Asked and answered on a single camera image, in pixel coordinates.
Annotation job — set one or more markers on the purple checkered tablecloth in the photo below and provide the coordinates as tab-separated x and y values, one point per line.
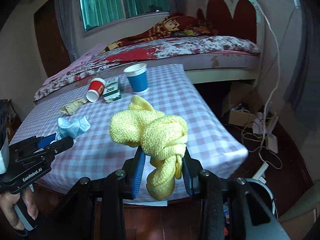
200	130

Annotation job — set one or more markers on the red patterned blanket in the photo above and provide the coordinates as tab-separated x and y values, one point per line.
165	27

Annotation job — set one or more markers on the beige knotted cloth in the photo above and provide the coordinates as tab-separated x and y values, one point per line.
73	106

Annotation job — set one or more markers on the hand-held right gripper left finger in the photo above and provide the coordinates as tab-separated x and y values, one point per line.
138	175

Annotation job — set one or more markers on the person's left hand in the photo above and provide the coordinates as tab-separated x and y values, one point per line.
7	205

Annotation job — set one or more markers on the grey sheer curtain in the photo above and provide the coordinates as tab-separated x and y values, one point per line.
67	25

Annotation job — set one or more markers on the tied blue grey curtain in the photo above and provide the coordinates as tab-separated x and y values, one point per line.
298	55

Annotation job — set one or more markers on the floral quilt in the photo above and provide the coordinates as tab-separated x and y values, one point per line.
200	45

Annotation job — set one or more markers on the red paper cup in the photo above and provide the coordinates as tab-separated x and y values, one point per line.
96	87

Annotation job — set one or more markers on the colourful pillow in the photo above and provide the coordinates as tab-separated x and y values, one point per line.
190	33

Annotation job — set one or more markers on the brown wooden door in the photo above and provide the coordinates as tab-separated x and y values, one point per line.
50	35

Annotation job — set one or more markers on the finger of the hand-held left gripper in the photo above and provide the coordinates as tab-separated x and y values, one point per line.
62	143
47	141

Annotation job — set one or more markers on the black plastic bucket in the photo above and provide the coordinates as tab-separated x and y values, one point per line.
263	188

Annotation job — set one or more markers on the green white carton box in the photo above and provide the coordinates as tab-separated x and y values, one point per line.
112	91

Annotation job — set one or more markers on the light blue satin cloth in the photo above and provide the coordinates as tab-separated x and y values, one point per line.
72	127

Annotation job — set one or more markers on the window with green curtain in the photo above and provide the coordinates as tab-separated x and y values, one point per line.
125	2

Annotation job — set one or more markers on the small cardboard box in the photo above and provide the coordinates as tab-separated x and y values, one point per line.
241	116

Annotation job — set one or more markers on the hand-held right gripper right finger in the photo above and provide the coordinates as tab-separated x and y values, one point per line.
187	182

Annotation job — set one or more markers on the yellow knotted cloth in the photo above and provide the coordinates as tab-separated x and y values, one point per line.
150	127

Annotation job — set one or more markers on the plain blue paper cup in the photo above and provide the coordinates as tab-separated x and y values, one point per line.
137	81

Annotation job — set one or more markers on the pink cloth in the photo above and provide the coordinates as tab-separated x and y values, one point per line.
82	57

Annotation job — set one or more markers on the bed with red headboard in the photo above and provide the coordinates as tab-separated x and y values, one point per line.
245	17

